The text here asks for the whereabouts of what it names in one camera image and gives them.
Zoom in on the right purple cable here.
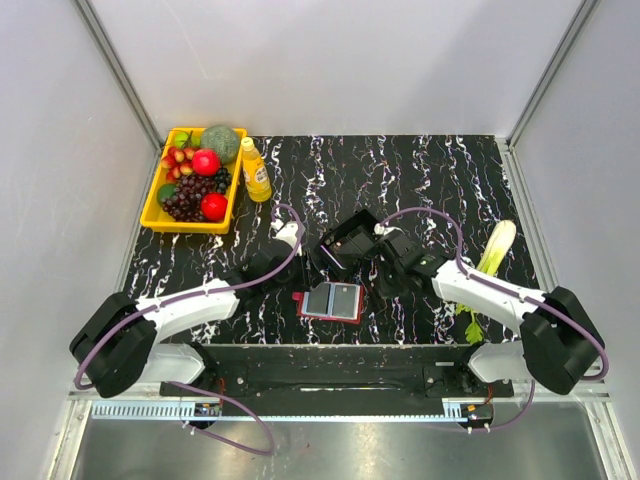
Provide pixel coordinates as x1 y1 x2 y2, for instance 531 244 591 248
374 207 610 434

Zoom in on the red leather card holder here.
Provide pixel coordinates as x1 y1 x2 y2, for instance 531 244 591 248
292 282 364 325

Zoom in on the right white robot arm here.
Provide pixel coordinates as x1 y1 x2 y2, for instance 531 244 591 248
374 224 608 396

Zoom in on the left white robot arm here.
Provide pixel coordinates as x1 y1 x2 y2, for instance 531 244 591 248
69 221 305 398

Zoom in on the small red fruits cluster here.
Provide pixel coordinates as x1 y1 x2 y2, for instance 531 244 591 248
160 147 196 183

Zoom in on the green pear fruit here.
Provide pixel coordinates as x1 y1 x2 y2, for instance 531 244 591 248
173 130 201 150

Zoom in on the black card dispenser box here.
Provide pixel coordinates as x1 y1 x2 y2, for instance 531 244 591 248
314 209 378 280

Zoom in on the yellow juice bottle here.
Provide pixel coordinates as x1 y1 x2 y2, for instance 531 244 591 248
241 137 272 203

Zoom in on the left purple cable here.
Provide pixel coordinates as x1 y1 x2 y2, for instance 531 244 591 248
73 203 306 456

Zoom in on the red apple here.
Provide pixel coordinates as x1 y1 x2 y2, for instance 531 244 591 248
200 193 228 223
191 149 221 176

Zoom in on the green broccoli head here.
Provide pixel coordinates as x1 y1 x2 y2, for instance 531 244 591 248
200 125 241 165

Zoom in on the dark purple grape bunch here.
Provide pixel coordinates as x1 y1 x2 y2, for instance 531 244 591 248
160 167 232 223

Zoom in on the red apple upper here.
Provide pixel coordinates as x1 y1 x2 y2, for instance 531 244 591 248
191 149 221 176

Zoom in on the yellow plastic tray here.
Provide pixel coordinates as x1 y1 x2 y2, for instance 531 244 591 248
140 126 247 234

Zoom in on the green lime fruit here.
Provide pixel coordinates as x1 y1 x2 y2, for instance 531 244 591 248
156 183 178 207

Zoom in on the purple cable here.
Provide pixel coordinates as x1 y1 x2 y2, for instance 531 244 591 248
374 207 610 434
73 203 306 456

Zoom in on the red apple lower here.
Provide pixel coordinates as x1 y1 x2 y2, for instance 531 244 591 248
200 193 228 223

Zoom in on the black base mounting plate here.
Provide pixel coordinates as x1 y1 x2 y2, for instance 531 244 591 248
185 345 514 398

